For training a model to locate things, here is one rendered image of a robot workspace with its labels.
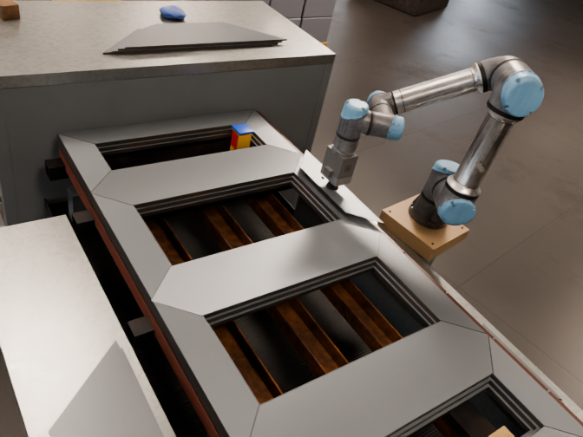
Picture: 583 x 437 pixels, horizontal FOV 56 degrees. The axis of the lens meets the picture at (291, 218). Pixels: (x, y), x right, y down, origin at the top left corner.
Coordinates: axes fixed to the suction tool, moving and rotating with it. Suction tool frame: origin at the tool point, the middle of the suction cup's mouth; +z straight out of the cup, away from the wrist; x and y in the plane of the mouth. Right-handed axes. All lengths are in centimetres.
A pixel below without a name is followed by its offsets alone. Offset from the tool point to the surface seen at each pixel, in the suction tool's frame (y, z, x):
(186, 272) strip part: 16, 1, -60
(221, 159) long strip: -27.6, 0.7, -26.2
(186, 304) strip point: 26, 1, -65
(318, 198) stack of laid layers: 1.6, 0.9, -6.3
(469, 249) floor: -13, 86, 141
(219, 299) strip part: 28, 1, -57
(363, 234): 21.8, 0.7, -4.1
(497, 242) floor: -11, 86, 165
